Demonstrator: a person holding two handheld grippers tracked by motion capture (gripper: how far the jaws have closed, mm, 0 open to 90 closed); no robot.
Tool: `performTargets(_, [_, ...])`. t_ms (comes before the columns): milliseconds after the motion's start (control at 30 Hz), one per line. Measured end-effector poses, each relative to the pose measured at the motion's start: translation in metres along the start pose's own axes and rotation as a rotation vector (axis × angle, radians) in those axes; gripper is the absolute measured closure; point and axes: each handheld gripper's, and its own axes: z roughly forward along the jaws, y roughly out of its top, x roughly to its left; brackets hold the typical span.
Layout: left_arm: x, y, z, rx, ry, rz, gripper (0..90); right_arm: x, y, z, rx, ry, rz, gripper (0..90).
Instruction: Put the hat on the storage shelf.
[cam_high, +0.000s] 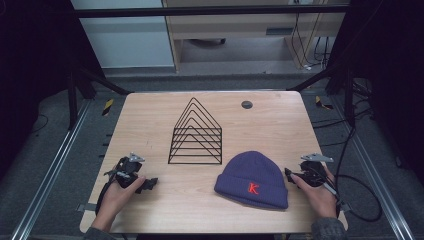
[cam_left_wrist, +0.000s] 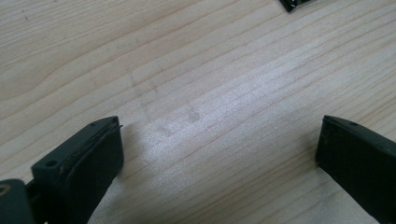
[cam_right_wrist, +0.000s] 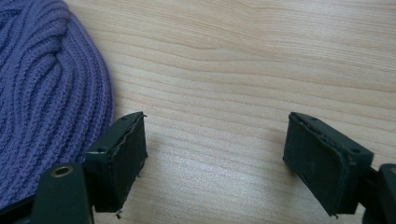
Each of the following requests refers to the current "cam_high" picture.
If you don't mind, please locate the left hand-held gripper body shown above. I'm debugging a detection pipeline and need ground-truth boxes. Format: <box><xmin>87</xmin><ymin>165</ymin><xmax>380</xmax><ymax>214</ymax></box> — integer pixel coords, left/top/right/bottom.
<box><xmin>103</xmin><ymin>152</ymin><xmax>148</xmax><ymax>190</ymax></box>

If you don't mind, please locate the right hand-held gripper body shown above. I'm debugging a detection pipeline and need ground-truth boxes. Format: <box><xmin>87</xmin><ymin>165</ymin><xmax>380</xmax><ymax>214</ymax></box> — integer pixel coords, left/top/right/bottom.
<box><xmin>291</xmin><ymin>152</ymin><xmax>335</xmax><ymax>188</ymax></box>

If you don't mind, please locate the purple knitted beanie hat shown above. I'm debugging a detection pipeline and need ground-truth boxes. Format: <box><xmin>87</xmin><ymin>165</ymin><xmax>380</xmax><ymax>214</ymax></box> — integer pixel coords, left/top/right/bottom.
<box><xmin>213</xmin><ymin>150</ymin><xmax>290</xmax><ymax>210</ymax></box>

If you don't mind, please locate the person's right hand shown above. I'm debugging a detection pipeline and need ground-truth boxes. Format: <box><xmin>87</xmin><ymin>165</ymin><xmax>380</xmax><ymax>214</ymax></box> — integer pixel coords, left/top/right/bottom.
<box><xmin>289</xmin><ymin>165</ymin><xmax>339</xmax><ymax>220</ymax></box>

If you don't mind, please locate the person's left hand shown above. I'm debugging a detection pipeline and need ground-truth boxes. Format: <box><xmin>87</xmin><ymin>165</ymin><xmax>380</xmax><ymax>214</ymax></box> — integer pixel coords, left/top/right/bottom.
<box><xmin>91</xmin><ymin>175</ymin><xmax>147</xmax><ymax>233</ymax></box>

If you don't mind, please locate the yellow black striped tape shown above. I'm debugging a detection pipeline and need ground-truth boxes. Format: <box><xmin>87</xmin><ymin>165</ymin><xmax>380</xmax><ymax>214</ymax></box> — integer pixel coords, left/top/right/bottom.
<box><xmin>101</xmin><ymin>98</ymin><xmax>115</xmax><ymax>117</ymax></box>
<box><xmin>314</xmin><ymin>95</ymin><xmax>334</xmax><ymax>111</ymax></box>

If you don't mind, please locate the black metal stand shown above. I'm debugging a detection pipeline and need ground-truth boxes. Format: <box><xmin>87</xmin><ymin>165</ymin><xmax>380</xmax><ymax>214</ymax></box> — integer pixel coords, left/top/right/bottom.
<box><xmin>65</xmin><ymin>63</ymin><xmax>133</xmax><ymax>132</ymax></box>
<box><xmin>294</xmin><ymin>63</ymin><xmax>356</xmax><ymax>128</ymax></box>

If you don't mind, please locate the white cabinet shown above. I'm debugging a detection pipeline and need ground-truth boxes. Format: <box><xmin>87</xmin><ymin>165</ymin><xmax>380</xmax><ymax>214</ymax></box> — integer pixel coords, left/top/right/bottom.
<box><xmin>69</xmin><ymin>0</ymin><xmax>176</xmax><ymax>70</ymax></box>

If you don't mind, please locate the black curtain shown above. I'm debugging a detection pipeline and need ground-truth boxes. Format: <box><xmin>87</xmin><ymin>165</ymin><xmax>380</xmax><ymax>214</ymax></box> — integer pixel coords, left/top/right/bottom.
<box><xmin>0</xmin><ymin>0</ymin><xmax>105</xmax><ymax>181</ymax></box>
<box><xmin>324</xmin><ymin>0</ymin><xmax>424</xmax><ymax>188</ymax></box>

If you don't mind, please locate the light wooden office desk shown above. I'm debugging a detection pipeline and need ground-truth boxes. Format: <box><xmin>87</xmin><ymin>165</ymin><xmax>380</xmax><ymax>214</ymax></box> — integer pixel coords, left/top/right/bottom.
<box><xmin>161</xmin><ymin>0</ymin><xmax>352</xmax><ymax>73</ymax></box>

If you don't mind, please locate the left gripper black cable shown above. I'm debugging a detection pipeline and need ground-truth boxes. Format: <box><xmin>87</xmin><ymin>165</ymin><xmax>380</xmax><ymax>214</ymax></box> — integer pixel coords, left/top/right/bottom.
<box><xmin>94</xmin><ymin>173</ymin><xmax>118</xmax><ymax>216</ymax></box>

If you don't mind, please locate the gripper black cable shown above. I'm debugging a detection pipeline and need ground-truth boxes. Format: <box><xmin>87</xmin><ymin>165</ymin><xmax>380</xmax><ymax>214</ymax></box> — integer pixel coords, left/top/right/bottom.
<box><xmin>320</xmin><ymin>109</ymin><xmax>384</xmax><ymax>223</ymax></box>
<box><xmin>94</xmin><ymin>173</ymin><xmax>118</xmax><ymax>216</ymax></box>

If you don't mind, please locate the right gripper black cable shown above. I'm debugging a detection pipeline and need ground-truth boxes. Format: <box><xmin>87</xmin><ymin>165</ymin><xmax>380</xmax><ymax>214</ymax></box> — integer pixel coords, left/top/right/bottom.
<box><xmin>320</xmin><ymin>109</ymin><xmax>384</xmax><ymax>223</ymax></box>

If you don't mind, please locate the black wire file rack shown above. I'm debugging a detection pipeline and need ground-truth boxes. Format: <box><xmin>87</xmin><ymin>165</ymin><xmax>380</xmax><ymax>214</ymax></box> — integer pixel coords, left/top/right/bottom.
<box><xmin>167</xmin><ymin>96</ymin><xmax>224</xmax><ymax>166</ymax></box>

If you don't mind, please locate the aluminium floor rail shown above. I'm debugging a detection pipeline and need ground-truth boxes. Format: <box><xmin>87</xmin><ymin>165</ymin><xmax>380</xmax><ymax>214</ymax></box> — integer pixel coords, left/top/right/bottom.
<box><xmin>9</xmin><ymin>99</ymin><xmax>93</xmax><ymax>240</ymax></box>
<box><xmin>328</xmin><ymin>95</ymin><xmax>416</xmax><ymax>240</ymax></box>

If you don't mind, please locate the bundle of hanging desk cables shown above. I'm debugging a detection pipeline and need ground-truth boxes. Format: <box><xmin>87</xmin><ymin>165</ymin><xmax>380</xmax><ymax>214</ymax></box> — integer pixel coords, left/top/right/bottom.
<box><xmin>290</xmin><ymin>12</ymin><xmax>333</xmax><ymax>72</ymax></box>

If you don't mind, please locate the black horizontal frame bar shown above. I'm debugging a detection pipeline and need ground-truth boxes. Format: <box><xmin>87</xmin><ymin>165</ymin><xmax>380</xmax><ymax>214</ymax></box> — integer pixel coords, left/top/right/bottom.
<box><xmin>73</xmin><ymin>4</ymin><xmax>350</xmax><ymax>19</ymax></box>

